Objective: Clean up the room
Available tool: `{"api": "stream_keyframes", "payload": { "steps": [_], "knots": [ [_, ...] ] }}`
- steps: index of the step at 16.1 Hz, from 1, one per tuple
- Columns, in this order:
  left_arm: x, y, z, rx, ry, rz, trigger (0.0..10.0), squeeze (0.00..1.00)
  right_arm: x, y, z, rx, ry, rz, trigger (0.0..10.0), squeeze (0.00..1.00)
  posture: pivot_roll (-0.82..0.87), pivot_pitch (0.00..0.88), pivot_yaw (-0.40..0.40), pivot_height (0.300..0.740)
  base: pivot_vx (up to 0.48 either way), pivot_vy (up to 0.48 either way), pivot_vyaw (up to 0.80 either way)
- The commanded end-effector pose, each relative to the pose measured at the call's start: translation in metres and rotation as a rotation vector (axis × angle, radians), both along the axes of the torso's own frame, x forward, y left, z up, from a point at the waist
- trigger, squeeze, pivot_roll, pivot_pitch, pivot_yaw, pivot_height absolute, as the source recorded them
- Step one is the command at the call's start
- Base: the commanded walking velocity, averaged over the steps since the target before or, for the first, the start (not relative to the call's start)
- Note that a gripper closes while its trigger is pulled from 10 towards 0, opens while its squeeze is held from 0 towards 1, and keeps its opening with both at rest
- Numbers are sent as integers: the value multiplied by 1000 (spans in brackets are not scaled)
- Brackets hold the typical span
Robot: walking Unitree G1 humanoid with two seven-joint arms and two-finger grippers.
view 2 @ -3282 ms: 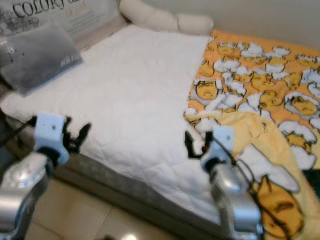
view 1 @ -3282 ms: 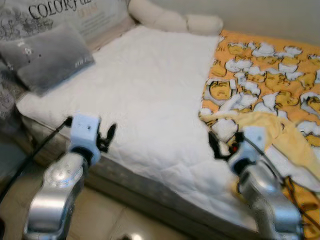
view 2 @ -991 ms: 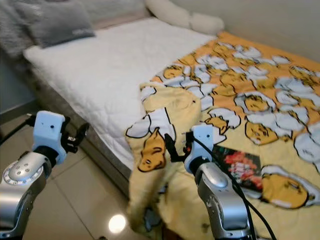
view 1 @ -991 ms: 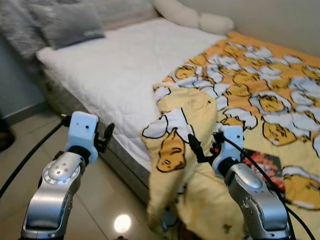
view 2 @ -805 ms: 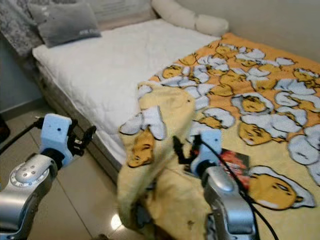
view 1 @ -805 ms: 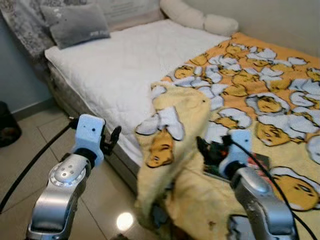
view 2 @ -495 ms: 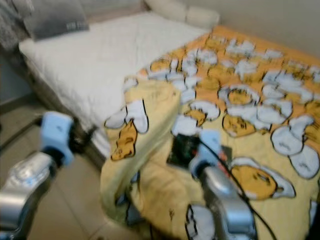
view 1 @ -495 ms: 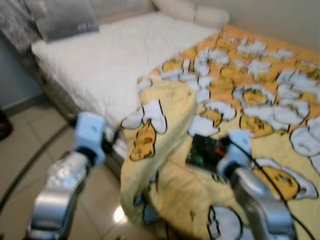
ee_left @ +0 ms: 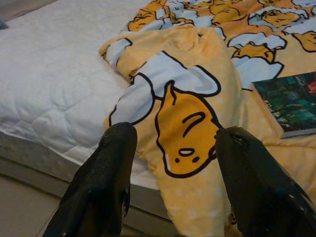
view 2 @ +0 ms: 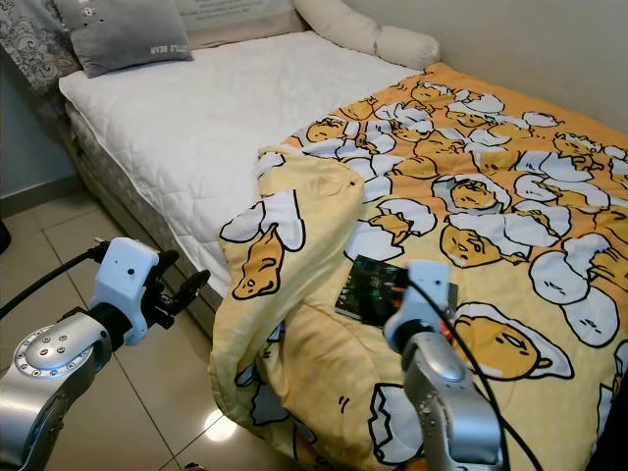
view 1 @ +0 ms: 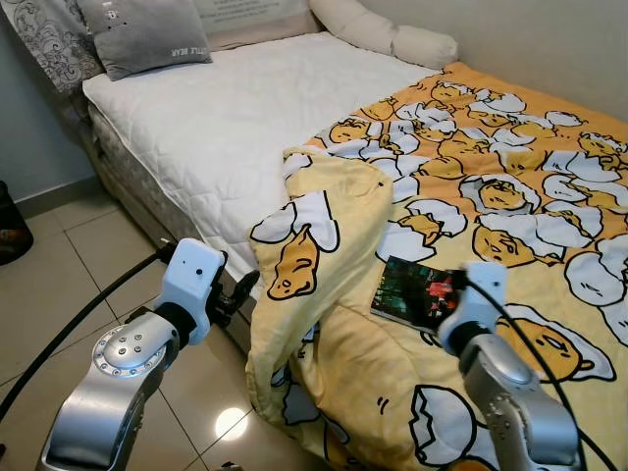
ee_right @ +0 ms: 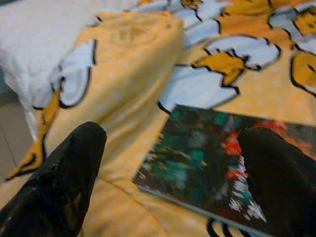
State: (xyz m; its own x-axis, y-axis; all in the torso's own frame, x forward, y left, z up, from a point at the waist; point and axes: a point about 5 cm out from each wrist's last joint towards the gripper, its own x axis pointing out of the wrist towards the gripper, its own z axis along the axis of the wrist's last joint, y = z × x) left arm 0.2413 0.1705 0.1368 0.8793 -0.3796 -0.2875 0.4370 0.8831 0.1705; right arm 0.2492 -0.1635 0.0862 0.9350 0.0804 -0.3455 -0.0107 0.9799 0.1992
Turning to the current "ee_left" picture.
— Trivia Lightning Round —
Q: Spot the dark red cover book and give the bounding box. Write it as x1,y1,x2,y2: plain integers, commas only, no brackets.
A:
251,71,316,139

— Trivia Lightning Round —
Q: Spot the pale yellow egg character blanket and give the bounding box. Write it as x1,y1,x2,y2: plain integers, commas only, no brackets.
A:
98,25,316,237

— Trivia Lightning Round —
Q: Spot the beige padded bed frame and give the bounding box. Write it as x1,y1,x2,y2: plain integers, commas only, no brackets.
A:
0,0,60,24

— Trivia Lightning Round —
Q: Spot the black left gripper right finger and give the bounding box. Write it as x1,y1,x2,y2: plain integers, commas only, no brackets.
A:
215,125,316,237

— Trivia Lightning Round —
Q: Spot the orange egg print bedspread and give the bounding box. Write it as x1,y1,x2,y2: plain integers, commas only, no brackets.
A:
118,0,316,90

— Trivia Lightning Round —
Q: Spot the white quilted mattress pad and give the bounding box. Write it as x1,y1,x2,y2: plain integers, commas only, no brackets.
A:
0,0,161,191

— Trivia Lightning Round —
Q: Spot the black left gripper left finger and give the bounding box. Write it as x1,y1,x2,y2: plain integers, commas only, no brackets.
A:
41,121,138,237

